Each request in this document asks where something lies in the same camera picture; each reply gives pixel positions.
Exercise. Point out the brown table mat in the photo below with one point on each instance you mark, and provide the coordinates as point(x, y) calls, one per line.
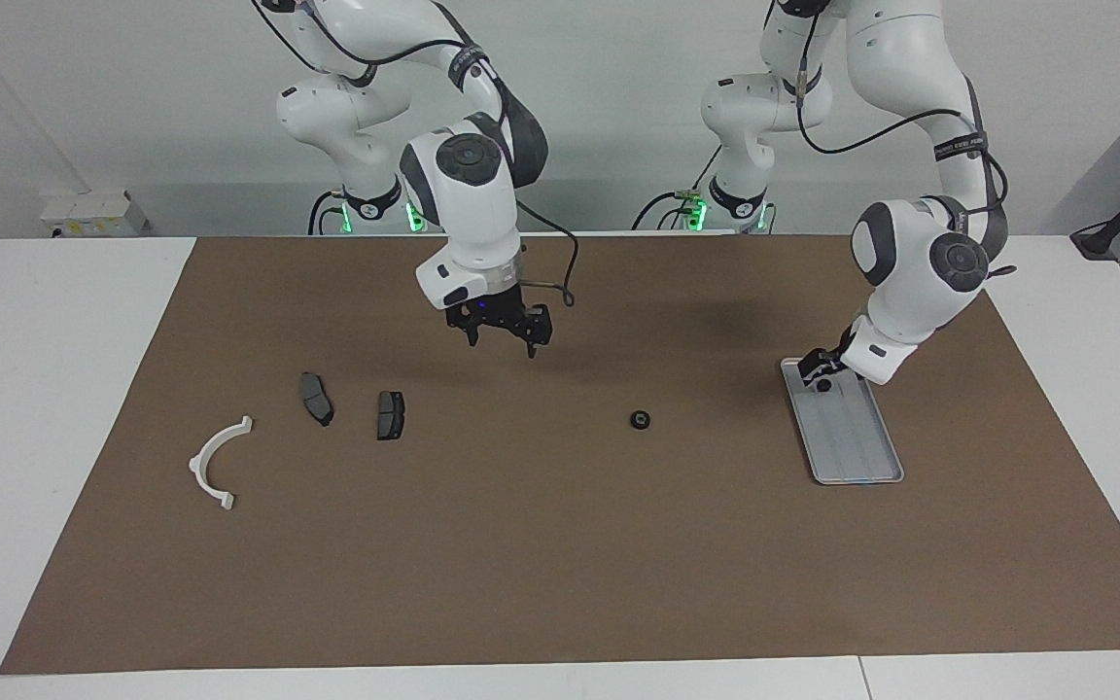
point(521, 544)

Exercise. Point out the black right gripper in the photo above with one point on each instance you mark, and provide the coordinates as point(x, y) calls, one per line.
point(492, 309)

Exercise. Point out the short dark brake pad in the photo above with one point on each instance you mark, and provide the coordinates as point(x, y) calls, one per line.
point(390, 416)

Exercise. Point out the long grey brake pad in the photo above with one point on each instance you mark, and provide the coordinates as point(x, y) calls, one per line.
point(315, 399)

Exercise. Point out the small black round part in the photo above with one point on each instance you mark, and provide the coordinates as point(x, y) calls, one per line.
point(640, 420)

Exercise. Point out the silver metal tray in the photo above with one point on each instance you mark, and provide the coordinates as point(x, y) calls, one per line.
point(852, 437)

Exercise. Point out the white semicircular bracket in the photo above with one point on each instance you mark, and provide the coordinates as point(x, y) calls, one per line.
point(198, 464)

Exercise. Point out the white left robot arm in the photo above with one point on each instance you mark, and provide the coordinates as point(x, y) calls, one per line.
point(920, 253)

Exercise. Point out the white socket box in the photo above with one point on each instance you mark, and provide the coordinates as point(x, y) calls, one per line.
point(93, 214)

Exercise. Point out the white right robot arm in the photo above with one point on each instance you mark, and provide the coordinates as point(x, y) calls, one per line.
point(468, 194)

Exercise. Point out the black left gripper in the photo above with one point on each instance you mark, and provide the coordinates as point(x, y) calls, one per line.
point(842, 350)

